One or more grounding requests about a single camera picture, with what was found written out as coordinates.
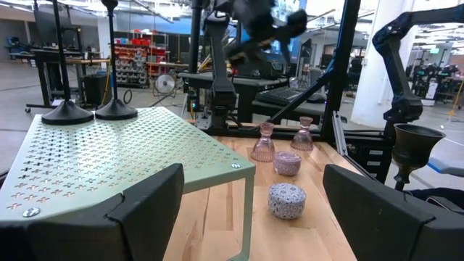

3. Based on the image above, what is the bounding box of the computer monitor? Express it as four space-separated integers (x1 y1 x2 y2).
237 0 308 62

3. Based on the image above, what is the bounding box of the pink ribbed glass candle holder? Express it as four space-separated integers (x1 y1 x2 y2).
249 122 276 163
290 116 315 152

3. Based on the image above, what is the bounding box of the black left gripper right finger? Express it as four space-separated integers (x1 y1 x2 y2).
322 163 464 261

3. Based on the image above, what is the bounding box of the green perforated metal shelf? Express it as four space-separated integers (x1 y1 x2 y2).
0 106 257 261

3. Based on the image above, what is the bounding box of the black keyboard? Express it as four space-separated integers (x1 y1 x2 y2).
255 86 304 107

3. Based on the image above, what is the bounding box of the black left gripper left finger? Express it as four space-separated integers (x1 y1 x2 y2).
0 162 185 261

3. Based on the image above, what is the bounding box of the pink patterned tin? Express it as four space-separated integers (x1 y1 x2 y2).
273 151 302 178

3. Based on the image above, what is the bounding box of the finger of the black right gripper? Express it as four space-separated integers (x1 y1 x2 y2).
275 9 308 39
226 38 271 66

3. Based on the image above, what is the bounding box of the black trash bin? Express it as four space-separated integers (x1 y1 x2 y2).
83 73 110 107

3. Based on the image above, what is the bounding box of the black desk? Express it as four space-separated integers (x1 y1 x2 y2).
178 71 327 124

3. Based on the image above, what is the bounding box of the blue white patterned tin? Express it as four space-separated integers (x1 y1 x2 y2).
267 182 307 220

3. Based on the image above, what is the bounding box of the round floor fan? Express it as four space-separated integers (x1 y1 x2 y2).
152 73 178 99

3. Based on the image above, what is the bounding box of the black workbench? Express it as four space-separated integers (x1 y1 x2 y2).
25 46 109 113

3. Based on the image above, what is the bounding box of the black computer mouse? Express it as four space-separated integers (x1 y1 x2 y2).
307 92 328 104

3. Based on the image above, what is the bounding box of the red parts bin rack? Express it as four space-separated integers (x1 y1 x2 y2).
113 34 168 88

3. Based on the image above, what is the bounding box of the white pillar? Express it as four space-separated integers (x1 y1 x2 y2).
350 0 418 128

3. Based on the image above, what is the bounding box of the black metal table frame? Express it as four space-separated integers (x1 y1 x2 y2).
188 0 392 184

